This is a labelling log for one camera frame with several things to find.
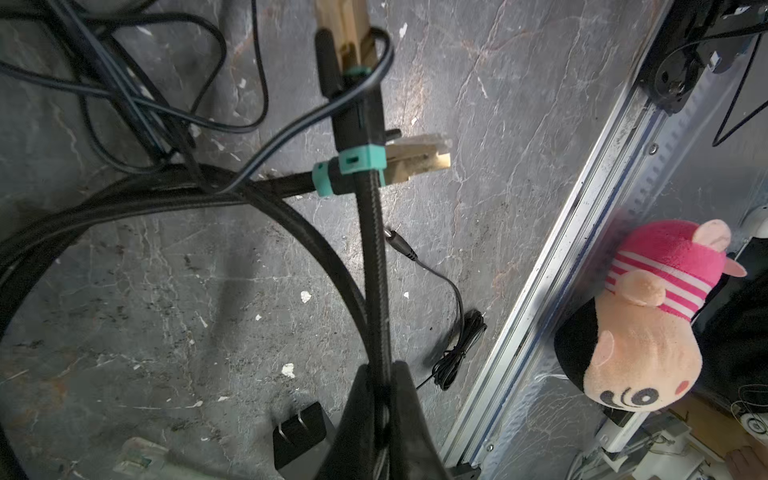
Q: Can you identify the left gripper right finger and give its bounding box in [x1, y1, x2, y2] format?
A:
[389, 361, 450, 480]

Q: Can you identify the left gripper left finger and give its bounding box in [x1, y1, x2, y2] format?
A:
[315, 365, 377, 480]

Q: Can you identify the large black cable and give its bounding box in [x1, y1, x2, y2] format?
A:
[0, 0, 454, 480]

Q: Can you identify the black power adapter with plug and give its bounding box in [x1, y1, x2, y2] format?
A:
[0, 0, 397, 193]

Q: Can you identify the black power adapter near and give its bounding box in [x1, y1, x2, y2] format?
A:
[272, 226, 488, 472]

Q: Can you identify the pink striped cartoon doll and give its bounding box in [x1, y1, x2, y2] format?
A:
[554, 219, 746, 412]

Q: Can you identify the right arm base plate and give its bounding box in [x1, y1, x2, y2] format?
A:
[638, 0, 767, 115]

